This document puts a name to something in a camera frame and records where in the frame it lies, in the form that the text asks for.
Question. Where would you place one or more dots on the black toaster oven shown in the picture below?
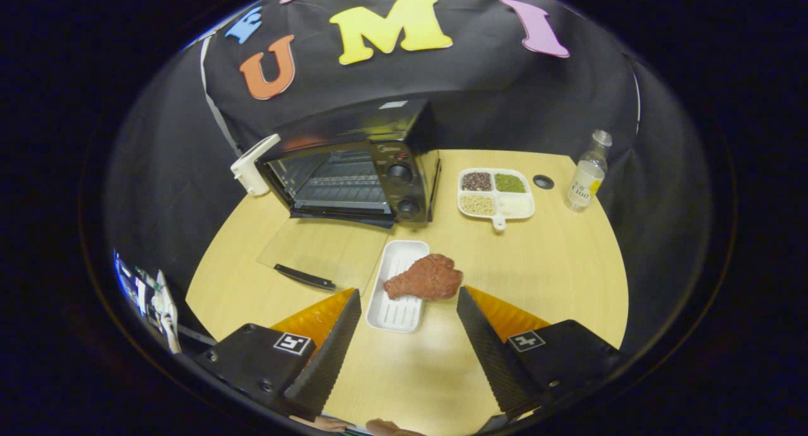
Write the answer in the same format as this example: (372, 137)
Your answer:
(404, 171)

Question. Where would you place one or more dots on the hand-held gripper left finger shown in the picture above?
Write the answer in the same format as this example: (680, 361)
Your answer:
(325, 360)

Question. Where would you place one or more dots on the clear glass bottle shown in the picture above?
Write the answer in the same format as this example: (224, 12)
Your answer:
(586, 183)

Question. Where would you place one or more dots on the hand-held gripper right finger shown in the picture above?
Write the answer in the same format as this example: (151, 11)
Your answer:
(495, 360)

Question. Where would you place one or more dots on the brown chicken drumstick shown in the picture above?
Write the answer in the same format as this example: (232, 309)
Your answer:
(429, 278)

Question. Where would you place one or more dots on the white rectangular tray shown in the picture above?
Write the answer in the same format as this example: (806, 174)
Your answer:
(396, 313)

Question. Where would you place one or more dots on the white and blue clutter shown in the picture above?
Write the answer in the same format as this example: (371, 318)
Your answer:
(165, 310)

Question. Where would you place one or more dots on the black table grommet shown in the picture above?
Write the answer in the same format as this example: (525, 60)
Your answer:
(543, 182)

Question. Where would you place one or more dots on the white divided plate with beans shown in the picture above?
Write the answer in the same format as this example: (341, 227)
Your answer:
(514, 206)

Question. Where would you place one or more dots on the white plastic appliance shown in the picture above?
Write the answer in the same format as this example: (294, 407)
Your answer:
(249, 168)

